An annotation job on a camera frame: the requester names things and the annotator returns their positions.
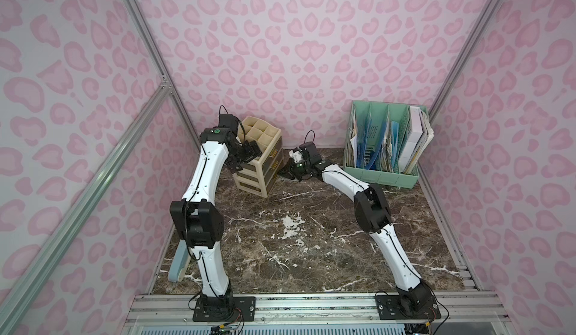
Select beige desktop drawer organizer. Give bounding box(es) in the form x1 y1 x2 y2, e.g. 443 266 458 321
232 116 284 198

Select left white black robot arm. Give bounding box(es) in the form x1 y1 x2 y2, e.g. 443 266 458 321
169 125 261 313

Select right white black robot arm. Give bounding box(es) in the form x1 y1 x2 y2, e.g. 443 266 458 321
280 142 438 317

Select blue folders in rack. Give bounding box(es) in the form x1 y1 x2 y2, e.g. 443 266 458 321
355 107 400 172

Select green file organizer rack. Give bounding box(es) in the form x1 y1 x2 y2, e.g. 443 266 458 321
343 100 434 189

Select blue white calculator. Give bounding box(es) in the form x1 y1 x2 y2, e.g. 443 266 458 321
168 240 191 283

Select white book in rack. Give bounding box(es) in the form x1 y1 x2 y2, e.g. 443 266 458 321
397 106 434 175

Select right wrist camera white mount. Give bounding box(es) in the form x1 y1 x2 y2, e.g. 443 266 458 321
289 148 304 164

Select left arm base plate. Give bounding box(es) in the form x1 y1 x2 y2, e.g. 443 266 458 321
193 295 257 322

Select aluminium mounting rail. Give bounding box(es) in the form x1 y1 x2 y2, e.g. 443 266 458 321
121 291 516 334

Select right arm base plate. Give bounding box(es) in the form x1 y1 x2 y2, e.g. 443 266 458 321
375 294 443 323

